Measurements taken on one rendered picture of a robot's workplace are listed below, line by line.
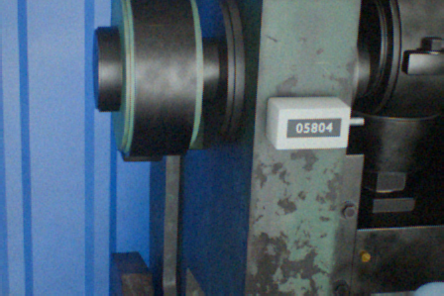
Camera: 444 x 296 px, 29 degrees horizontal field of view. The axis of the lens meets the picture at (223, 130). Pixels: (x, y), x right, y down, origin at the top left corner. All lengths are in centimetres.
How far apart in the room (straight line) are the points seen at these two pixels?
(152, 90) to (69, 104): 127
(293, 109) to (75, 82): 133
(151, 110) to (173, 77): 4
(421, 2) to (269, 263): 31
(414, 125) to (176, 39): 29
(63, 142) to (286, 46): 136
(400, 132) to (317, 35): 19
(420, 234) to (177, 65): 34
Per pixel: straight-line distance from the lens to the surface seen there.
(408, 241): 98
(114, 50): 87
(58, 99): 208
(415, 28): 90
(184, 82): 83
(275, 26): 79
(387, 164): 97
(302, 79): 81
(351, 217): 88
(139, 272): 141
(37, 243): 221
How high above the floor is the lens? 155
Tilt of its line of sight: 18 degrees down
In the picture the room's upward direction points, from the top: 3 degrees clockwise
